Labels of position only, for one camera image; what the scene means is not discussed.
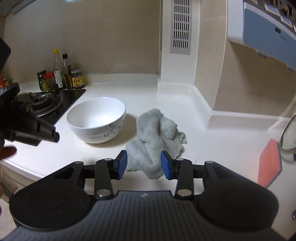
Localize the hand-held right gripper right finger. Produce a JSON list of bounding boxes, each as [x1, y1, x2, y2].
[[160, 150, 234, 198]]

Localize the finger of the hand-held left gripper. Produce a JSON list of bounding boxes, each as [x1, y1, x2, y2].
[[35, 117, 60, 142], [0, 82, 21, 109]]

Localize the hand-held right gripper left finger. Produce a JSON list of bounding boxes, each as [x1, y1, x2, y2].
[[52, 150, 128, 200]]

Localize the grey dish cloth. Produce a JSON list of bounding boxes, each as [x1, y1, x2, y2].
[[125, 108, 187, 179]]

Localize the white patterned bowl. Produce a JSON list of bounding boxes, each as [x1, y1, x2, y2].
[[67, 97, 127, 144]]

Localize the person's left hand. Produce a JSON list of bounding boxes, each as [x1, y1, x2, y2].
[[0, 146, 17, 161]]

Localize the red seasoning packet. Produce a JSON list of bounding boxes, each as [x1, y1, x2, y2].
[[0, 72, 11, 90]]

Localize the gas burner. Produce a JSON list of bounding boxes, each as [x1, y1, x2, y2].
[[17, 91, 64, 117]]

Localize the green pickle jar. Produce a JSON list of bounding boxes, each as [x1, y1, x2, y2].
[[36, 70, 48, 91]]

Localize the dark range hood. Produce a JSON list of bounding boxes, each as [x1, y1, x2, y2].
[[0, 37, 12, 72]]

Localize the black glass gas stove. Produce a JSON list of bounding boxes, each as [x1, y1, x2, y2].
[[9, 89, 86, 146]]

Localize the red lid jar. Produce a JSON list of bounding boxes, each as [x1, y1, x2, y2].
[[44, 72, 57, 91]]

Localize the yellow cap vinegar bottle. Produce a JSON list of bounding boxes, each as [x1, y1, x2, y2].
[[53, 49, 64, 90]]

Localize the beige cabinet front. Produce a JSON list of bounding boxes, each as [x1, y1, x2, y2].
[[0, 162, 20, 202]]

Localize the orange sponge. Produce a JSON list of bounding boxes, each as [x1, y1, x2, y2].
[[257, 138, 283, 188]]

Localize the grey vent grille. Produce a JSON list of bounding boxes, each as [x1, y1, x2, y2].
[[171, 0, 193, 55]]

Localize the white blue water heater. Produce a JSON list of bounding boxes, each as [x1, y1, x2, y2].
[[227, 0, 296, 71]]

